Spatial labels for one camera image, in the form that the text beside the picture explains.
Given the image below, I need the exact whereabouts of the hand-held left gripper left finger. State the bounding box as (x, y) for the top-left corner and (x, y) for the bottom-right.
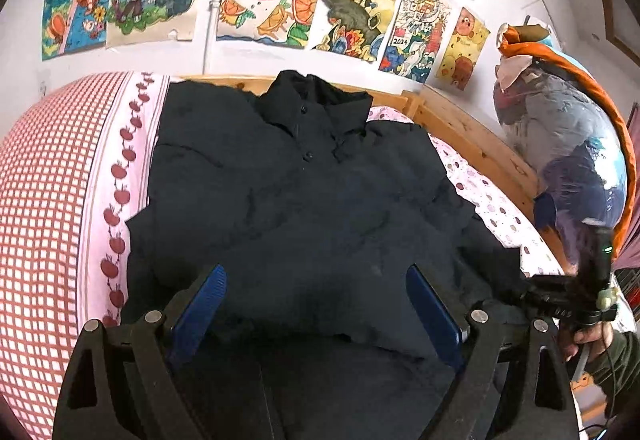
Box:
(52, 264), (227, 440)

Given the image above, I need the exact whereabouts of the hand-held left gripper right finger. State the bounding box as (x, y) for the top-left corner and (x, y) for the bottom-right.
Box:
(406, 264), (582, 440)

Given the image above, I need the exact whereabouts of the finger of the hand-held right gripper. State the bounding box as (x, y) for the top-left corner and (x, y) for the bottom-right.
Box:
(510, 274), (577, 318)

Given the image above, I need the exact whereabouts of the black collared shirt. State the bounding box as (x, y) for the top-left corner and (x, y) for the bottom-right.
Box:
(122, 68), (531, 440)

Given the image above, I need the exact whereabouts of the person's right forearm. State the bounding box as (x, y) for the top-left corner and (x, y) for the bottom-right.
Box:
(585, 327), (635, 421)

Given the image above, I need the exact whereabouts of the person's right hand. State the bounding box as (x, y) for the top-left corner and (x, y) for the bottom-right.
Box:
(557, 315), (617, 362)

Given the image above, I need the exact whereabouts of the pink apple-print bed sheet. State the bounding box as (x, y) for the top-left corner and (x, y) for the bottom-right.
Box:
(366, 104), (568, 277)

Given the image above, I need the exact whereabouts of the red checked quilt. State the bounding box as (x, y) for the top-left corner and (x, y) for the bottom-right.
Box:
(0, 71), (171, 426)

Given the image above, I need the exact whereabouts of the wooden bed frame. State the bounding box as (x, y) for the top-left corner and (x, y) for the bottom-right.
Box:
(170, 74), (576, 271)

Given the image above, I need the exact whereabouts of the yellow bear wall poster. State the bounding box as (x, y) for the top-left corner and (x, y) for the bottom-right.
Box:
(434, 6), (492, 92)

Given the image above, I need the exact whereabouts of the dark wooden wall frame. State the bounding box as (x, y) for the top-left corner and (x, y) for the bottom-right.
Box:
(602, 0), (640, 53)

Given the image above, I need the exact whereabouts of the white wall pipe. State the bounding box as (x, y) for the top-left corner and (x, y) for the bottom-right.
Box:
(201, 0), (221, 75)

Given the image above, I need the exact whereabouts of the city drawing wall poster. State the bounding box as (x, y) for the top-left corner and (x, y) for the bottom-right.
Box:
(377, 0), (454, 84)

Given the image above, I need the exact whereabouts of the landscape wall poster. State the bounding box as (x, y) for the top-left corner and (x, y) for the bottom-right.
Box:
(309, 0), (407, 66)

